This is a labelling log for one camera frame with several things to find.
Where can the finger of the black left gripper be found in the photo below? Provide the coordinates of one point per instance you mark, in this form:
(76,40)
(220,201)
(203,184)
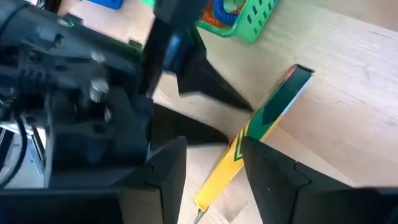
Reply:
(205,77)
(180,124)

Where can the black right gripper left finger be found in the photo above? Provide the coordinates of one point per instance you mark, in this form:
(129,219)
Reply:
(158,186)

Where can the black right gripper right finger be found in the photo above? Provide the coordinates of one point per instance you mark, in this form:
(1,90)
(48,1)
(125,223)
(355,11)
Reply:
(270,186)

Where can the red coil wristband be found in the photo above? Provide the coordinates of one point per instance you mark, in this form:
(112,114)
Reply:
(206,15)

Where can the blue coil wristband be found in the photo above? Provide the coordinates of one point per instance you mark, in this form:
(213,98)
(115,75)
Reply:
(224,15)

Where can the yellow green crayon box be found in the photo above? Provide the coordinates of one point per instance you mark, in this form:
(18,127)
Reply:
(267,115)

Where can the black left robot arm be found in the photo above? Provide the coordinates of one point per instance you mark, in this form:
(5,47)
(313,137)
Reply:
(46,37)

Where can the green plastic basket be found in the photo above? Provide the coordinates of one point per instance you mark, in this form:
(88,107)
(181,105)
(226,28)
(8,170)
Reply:
(248,28)

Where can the blue plastic basket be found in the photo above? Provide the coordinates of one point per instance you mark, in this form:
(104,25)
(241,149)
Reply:
(105,3)

